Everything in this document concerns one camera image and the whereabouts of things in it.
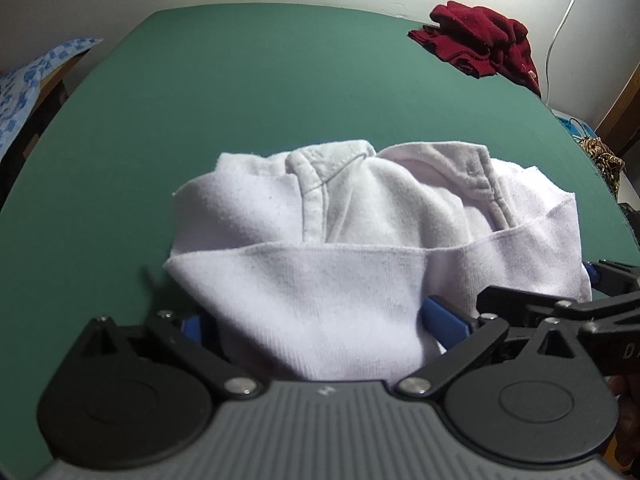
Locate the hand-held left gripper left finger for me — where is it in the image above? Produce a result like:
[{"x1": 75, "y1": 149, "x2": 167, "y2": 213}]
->
[{"x1": 75, "y1": 310, "x2": 263, "y2": 404}]

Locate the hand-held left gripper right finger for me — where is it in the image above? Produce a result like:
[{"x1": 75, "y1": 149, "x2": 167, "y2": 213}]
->
[{"x1": 395, "y1": 296, "x2": 584, "y2": 404}]

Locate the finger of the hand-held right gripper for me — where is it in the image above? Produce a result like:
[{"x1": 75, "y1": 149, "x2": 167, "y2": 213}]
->
[
  {"x1": 582, "y1": 259, "x2": 640, "y2": 296},
  {"x1": 476, "y1": 286, "x2": 596, "y2": 323}
]

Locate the white shirt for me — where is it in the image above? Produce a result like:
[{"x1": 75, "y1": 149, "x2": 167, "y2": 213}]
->
[{"x1": 164, "y1": 139, "x2": 593, "y2": 382}]

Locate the dark red sweater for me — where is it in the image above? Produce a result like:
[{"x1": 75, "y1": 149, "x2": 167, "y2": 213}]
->
[{"x1": 407, "y1": 1, "x2": 543, "y2": 97}]

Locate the tiger print cloth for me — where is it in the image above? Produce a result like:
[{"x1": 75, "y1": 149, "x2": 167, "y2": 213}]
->
[{"x1": 580, "y1": 135, "x2": 626, "y2": 196}]

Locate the blue patterned cloth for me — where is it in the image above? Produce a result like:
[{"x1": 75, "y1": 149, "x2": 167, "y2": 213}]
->
[{"x1": 0, "y1": 37, "x2": 103, "y2": 158}]

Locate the wooden door frame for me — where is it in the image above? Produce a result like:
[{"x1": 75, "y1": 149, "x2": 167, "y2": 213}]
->
[{"x1": 595, "y1": 60, "x2": 640, "y2": 161}]

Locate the white hanging cable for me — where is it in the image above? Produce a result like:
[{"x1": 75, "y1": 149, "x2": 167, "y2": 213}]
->
[{"x1": 542, "y1": 0, "x2": 596, "y2": 103}]

